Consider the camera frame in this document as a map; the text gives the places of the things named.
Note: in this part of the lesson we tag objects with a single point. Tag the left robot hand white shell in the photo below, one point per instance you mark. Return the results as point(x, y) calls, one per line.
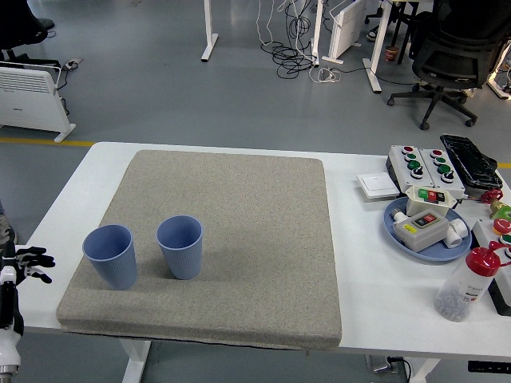
point(10, 339)

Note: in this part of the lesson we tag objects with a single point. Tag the blue ribbed plastic cup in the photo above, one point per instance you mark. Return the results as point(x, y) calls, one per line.
point(113, 263)
point(183, 259)

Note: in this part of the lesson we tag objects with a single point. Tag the small red cup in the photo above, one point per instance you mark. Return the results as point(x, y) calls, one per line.
point(392, 55)

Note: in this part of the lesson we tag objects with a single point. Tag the white table leg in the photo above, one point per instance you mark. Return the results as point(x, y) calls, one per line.
point(425, 371)
point(135, 363)

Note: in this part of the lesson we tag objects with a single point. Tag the grey-brown speckled mat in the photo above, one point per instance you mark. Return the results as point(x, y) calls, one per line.
point(239, 239)

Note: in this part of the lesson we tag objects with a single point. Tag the grey power strip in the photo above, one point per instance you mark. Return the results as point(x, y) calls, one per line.
point(74, 62)

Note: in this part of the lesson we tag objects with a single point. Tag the person's grey shoe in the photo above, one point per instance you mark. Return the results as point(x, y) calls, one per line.
point(47, 24)

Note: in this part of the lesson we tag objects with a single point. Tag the white desk leg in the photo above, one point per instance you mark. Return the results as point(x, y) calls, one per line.
point(209, 40)
point(317, 32)
point(373, 68)

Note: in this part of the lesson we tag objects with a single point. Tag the white four-button control box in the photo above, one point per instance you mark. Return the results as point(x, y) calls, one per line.
point(401, 167)
point(433, 175)

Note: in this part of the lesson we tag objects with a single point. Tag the blue round plate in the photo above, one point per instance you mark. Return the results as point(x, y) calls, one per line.
point(439, 253)

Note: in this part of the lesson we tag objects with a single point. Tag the clear bottle red cap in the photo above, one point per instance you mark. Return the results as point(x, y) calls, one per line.
point(459, 291)

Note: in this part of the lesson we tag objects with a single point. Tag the person's black white shoe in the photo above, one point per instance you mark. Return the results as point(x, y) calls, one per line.
point(373, 34)

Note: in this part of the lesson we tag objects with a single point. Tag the black table control panel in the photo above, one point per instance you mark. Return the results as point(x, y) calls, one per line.
point(489, 366)

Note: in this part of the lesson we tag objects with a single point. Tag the white box with mushroom button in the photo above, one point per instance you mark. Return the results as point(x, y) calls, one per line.
point(485, 235)

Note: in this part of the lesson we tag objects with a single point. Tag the black wrapped tray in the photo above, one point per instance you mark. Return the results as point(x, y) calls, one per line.
point(471, 159)

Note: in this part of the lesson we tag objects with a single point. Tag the black mesh office chair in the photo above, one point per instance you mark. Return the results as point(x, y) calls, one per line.
point(451, 60)

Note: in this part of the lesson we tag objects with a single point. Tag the white wall switch plate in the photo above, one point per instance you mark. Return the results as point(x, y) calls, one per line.
point(377, 184)

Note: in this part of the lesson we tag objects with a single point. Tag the grey switch box red button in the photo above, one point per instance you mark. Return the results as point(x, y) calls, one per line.
point(423, 235)

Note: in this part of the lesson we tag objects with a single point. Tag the cream switch box green red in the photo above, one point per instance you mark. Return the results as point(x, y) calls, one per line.
point(417, 203)

